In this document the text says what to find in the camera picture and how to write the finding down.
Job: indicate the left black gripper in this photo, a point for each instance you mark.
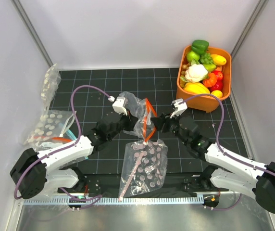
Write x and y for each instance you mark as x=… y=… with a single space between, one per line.
x=131 y=120

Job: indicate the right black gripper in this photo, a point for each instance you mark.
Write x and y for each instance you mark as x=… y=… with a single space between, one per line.
x=159 y=121

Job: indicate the clear bag orange zipper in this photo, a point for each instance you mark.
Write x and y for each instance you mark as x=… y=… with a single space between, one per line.
x=143 y=111

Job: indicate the white cauliflower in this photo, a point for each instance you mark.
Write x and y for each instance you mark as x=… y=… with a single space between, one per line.
x=196 y=73

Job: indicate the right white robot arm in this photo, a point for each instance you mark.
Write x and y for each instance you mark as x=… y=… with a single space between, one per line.
x=226 y=169

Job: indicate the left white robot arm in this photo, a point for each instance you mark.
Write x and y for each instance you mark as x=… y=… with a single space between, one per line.
x=40 y=173

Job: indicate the clear bag pink dots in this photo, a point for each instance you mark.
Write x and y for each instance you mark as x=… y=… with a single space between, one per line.
x=144 y=168

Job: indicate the clear bag white dots flat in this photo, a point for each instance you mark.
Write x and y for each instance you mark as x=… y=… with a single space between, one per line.
x=53 y=126

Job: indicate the clear bag white dots upright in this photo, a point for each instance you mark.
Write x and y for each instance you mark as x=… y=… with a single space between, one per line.
x=50 y=85

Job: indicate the orange plastic basket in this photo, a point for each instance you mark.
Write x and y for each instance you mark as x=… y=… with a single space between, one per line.
x=206 y=103

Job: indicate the brown longan cluster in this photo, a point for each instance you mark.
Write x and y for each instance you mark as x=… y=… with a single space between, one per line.
x=184 y=68

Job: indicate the yellow lemon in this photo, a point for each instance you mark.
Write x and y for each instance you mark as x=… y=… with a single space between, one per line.
x=217 y=93

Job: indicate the orange pumpkin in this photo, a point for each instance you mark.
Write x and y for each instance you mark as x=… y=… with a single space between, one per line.
x=210 y=80

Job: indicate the red pomegranate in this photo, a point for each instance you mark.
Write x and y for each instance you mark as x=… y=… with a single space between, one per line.
x=217 y=86

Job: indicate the green pear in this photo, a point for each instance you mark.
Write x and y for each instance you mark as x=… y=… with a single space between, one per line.
x=210 y=67

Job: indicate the green apple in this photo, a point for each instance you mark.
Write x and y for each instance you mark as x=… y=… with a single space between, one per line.
x=192 y=55

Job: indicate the red apple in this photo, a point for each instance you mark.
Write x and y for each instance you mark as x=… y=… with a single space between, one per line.
x=219 y=75

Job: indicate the green grapes bunch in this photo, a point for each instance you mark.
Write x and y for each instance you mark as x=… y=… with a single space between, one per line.
x=206 y=58

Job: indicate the yellow mango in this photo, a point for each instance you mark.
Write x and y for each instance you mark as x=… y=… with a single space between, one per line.
x=218 y=60

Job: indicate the green bell pepper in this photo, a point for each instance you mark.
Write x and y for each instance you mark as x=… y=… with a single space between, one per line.
x=200 y=46

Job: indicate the crumpled clear bags pile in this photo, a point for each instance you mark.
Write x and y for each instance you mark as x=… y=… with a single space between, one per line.
x=48 y=191

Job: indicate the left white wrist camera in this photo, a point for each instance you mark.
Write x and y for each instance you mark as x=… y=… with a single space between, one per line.
x=119 y=105

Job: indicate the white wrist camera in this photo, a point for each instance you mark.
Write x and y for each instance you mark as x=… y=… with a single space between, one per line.
x=179 y=107
x=119 y=105

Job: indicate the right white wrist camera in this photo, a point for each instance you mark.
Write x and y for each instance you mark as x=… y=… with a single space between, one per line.
x=179 y=107

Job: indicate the aluminium cable rail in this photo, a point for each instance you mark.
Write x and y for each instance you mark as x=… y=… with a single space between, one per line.
x=66 y=200

